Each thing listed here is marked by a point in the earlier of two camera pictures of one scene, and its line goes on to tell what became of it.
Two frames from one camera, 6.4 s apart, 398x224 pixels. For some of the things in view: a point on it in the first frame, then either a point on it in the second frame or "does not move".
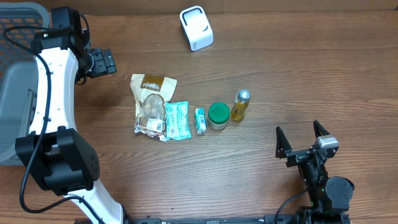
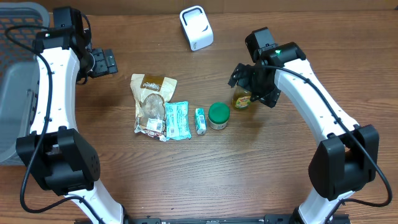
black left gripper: x=101 y=68 does not move
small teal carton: x=200 y=121 does not move
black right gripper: x=283 y=149 -> x=270 y=98
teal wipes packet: x=177 y=120 does not move
